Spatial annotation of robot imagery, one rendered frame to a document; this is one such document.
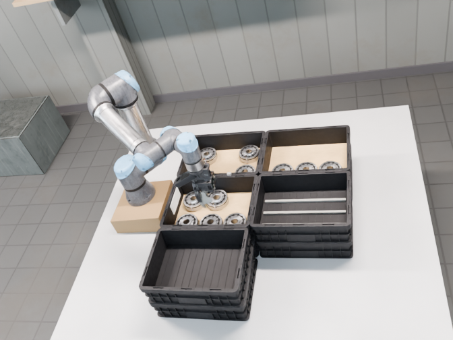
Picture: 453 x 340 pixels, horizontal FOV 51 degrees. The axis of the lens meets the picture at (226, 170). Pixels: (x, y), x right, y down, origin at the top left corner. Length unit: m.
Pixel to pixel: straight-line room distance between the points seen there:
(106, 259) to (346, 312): 1.14
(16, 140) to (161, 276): 2.43
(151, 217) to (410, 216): 1.17
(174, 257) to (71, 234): 1.71
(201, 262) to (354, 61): 2.56
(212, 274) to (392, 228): 0.80
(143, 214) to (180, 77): 2.20
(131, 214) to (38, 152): 2.06
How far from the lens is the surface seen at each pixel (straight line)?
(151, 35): 4.18
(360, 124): 2.65
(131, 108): 2.15
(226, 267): 1.97
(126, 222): 2.38
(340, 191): 2.13
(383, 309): 1.95
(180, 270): 2.02
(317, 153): 2.32
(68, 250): 3.59
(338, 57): 4.08
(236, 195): 2.20
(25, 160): 4.32
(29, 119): 4.30
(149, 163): 1.83
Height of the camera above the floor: 2.40
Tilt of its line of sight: 42 degrees down
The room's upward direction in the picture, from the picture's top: 18 degrees counter-clockwise
